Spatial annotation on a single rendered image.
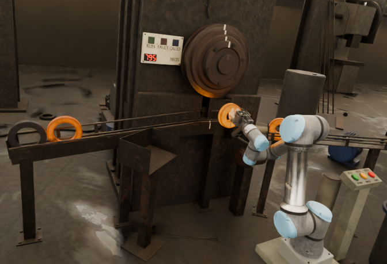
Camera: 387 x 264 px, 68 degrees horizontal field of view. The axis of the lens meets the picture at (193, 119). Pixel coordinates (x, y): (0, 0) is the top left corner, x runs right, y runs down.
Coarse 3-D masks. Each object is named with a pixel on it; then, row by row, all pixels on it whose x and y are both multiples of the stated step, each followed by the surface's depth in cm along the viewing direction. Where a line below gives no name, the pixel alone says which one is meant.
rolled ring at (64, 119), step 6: (54, 120) 156; (60, 120) 157; (66, 120) 158; (72, 120) 160; (48, 126) 156; (54, 126) 157; (78, 126) 162; (48, 132) 156; (78, 132) 163; (48, 138) 157; (54, 138) 159; (72, 138) 165
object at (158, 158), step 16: (128, 144) 144; (144, 144) 167; (160, 144) 168; (176, 144) 162; (128, 160) 147; (144, 160) 141; (160, 160) 156; (144, 176) 161; (144, 192) 163; (144, 208) 166; (144, 224) 168; (128, 240) 177; (144, 240) 171; (160, 240) 181; (144, 256) 167
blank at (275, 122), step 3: (273, 120) 204; (276, 120) 202; (279, 120) 201; (282, 120) 201; (270, 123) 205; (273, 123) 203; (276, 123) 202; (279, 123) 202; (270, 126) 203; (273, 126) 203; (276, 126) 203; (270, 129) 204; (273, 129) 204; (276, 132) 204; (279, 135) 204; (276, 138) 205; (279, 138) 205
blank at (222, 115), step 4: (228, 104) 173; (232, 104) 172; (224, 108) 171; (228, 108) 172; (236, 108) 175; (220, 112) 172; (224, 112) 172; (228, 112) 173; (220, 116) 172; (224, 116) 172; (220, 120) 173; (224, 120) 173; (228, 120) 176; (224, 124) 174; (228, 124) 175; (232, 124) 177
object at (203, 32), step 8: (216, 24) 175; (224, 24) 177; (200, 32) 172; (208, 32) 174; (240, 32) 184; (192, 40) 172; (192, 48) 173; (248, 48) 190; (184, 56) 178; (248, 56) 192; (184, 64) 179; (248, 64) 194; (184, 72) 183; (192, 80) 180; (240, 80) 196; (200, 88) 185; (232, 88) 195; (208, 96) 189; (216, 96) 192
